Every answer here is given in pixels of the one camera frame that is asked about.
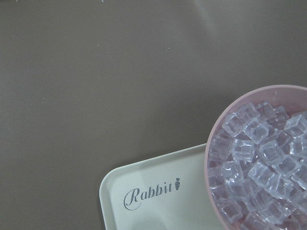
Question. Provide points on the pink bowl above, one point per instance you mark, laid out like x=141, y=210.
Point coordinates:
x=212, y=143

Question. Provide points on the cream rabbit tray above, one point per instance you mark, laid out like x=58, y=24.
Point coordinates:
x=162, y=193

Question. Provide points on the clear ice cubes pile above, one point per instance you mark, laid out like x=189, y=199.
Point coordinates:
x=259, y=167

